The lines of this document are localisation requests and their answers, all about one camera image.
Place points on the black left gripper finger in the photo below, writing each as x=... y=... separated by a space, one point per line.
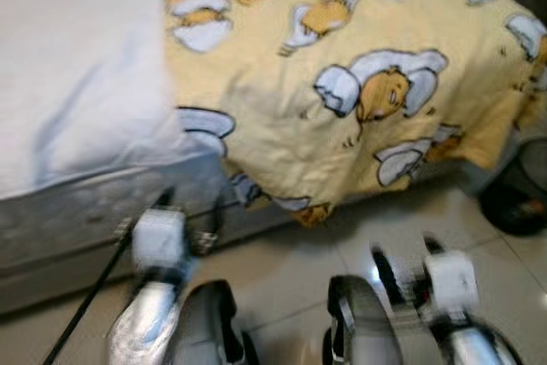
x=163 y=200
x=214 y=216

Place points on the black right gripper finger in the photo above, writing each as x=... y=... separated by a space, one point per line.
x=387 y=273
x=433 y=244

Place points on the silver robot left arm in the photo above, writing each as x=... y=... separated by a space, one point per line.
x=145 y=331

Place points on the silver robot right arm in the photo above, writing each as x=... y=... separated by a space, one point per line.
x=470 y=350

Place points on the robot right leg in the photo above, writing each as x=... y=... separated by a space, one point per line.
x=363 y=331

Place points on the robot leg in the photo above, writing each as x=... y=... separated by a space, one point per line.
x=209 y=331
x=363 y=331

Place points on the robot left leg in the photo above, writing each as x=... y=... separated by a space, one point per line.
x=209 y=331

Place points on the black waste bin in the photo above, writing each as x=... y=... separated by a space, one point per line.
x=513 y=203

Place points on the yellow cartoon blanket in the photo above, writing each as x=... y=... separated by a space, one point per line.
x=282 y=126

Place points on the white quilted mattress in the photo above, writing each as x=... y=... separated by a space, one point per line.
x=68 y=57

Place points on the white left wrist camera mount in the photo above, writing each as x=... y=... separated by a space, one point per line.
x=160 y=238

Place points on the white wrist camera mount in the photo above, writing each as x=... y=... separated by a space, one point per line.
x=160 y=238
x=451 y=284

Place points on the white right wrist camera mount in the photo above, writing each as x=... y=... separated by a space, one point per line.
x=451 y=284

